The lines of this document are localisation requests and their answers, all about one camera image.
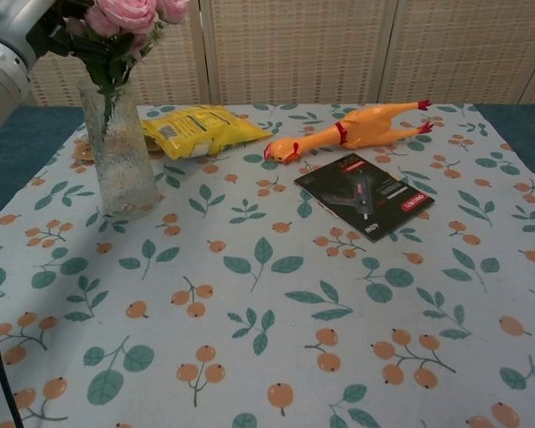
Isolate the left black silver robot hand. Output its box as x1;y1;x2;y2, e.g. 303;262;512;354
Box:
0;0;72;62

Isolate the pink rose bouquet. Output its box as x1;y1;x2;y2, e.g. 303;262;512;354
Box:
39;0;191;137

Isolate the clear glass cup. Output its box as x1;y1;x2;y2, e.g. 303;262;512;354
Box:
78;82;161;220

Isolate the yellow snack bag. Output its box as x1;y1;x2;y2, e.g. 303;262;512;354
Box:
140;104;273;161

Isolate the yellow rubber chicken toy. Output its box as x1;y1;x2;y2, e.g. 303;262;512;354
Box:
262;99;434;166

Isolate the floral leaf print tablecloth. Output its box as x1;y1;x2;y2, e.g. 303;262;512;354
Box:
0;103;535;428

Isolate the black glue gun package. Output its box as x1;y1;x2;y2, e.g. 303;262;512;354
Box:
293;152;436;244

